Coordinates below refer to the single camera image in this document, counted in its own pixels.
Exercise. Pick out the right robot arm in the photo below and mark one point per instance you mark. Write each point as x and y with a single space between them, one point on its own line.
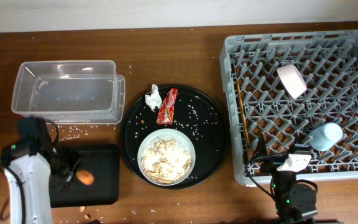
295 199

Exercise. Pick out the clear plastic bin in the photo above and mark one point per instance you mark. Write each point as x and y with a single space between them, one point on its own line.
70 91

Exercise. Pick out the black rectangular tray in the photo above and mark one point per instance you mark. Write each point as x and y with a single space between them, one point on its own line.
102 161

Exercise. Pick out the red snack wrapper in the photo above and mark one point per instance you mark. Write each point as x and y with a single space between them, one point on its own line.
166 112

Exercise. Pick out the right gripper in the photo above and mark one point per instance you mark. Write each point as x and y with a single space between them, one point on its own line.
270 163

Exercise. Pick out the round black tray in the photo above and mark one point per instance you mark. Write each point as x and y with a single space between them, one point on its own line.
196 115

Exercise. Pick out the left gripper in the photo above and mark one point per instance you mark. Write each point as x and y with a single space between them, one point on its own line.
57 177

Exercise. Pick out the blue cup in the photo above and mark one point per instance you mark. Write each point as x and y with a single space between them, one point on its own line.
325 136

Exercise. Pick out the grey bowl with rice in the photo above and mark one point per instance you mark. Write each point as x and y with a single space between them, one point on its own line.
166 157

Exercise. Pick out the orange carrot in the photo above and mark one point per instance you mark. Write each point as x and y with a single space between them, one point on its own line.
85 177

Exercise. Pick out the pink bowl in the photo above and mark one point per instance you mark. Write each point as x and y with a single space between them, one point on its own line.
292 80

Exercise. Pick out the white tissue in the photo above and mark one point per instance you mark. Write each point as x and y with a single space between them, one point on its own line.
153 100

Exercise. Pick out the wooden chopstick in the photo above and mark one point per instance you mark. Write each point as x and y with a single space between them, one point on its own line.
243 115

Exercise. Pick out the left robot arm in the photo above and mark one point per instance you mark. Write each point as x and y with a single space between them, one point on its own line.
31 164

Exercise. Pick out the grey dishwasher rack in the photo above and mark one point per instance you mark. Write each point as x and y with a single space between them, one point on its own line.
328 63

